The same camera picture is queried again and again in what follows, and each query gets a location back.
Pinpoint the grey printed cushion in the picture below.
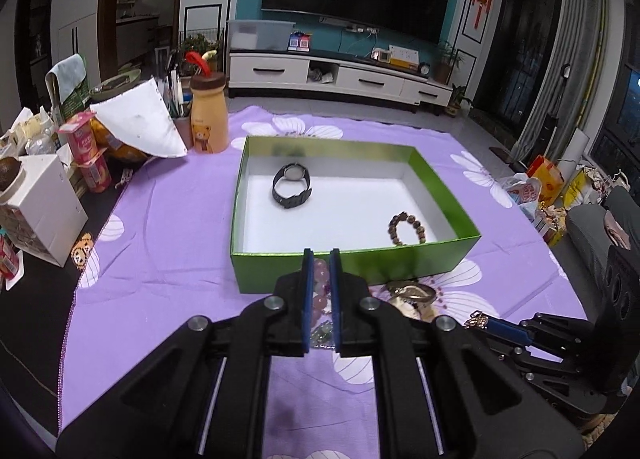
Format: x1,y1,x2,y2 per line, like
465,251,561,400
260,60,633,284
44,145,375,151
565,186,640,265

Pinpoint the pink yogurt cup pack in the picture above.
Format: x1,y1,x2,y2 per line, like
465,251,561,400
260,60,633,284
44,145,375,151
57,112,112,192

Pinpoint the white plastic bag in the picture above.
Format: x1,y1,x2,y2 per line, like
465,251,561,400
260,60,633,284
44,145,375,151
500,173,543,206

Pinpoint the yellow white box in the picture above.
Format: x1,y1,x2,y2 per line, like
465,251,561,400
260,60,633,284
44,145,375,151
389,45,420,71

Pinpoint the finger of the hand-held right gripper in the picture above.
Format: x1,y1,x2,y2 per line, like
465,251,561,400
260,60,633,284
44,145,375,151
486,313,596,357
490,336,598,420

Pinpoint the stick vacuum cleaner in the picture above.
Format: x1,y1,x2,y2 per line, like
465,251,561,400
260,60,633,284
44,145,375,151
542,63,572,160

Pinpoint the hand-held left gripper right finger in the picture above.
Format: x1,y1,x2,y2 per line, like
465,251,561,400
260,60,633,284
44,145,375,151
329,248,586,459

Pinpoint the green rimmed bowl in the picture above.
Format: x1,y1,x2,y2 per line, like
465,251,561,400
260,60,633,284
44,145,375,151
90,68,143,96

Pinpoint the white cardboard box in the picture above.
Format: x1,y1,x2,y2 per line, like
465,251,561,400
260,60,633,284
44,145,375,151
0,154,90,267

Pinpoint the bushy potted plant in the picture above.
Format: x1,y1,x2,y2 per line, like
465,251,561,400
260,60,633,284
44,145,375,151
180,33,221,72

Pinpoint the clear plastic storage bin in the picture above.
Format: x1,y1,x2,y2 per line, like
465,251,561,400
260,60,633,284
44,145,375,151
226,20,297,52

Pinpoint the orange snack bag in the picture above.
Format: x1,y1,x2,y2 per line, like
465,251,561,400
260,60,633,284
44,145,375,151
90,119,151,163

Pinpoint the metal bangle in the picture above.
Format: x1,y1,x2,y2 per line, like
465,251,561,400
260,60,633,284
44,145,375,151
385,280,437,320

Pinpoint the brown round fruit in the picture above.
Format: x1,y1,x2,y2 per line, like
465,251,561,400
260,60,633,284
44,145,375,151
0,156,24,192

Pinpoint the green jade pendant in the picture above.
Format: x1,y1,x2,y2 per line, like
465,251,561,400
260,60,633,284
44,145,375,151
309,319,335,350

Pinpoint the white television cabinet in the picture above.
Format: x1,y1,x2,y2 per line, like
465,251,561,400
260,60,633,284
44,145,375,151
227,52,453,107

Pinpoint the green cardboard box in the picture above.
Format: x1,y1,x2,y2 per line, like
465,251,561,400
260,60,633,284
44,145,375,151
230,135,482,295

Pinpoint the small potted plant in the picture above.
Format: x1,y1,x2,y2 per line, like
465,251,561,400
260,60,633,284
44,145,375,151
446,84,474,117

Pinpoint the yellow bear bottle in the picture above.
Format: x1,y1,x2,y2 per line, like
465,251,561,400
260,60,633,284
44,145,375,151
185,50,231,155

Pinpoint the pen holder with pens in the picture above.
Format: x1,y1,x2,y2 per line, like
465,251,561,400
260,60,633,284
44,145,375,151
169,66,196,150

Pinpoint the brown bead bracelet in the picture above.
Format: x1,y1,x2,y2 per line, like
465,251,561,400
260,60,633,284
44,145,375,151
388,210,427,246

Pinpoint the white paper sheet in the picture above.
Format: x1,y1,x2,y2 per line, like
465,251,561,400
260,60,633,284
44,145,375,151
90,78,188,160

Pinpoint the purple floral cloth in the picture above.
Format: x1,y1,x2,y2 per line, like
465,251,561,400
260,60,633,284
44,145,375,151
60,105,588,459

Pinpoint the grey curtain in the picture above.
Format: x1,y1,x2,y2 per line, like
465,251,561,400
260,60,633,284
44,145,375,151
514,0,610,165

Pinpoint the green bag with towel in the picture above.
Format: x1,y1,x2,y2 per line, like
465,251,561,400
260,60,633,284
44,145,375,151
46,54,92,125

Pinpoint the tall potted plant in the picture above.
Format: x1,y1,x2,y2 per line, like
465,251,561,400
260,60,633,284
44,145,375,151
434,40,461,85

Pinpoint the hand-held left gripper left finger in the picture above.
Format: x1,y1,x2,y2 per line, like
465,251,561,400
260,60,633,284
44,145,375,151
55,248,314,459

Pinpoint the yellow red shopping bag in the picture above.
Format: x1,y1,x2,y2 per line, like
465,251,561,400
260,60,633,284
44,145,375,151
525,154,566,206

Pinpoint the black wristwatch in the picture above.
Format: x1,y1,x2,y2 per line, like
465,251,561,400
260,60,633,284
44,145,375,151
271,162,313,211

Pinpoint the pink red bead bracelet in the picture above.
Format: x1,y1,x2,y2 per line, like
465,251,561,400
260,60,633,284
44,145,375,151
312,260,332,330

